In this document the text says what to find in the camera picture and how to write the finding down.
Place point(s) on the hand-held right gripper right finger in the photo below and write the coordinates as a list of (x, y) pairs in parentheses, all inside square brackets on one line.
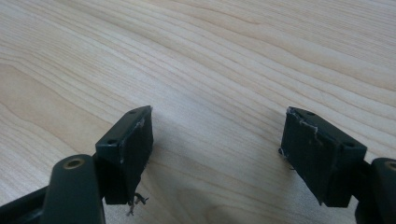
[(317, 158)]

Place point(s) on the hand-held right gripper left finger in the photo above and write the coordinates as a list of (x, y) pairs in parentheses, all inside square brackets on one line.
[(124, 155)]

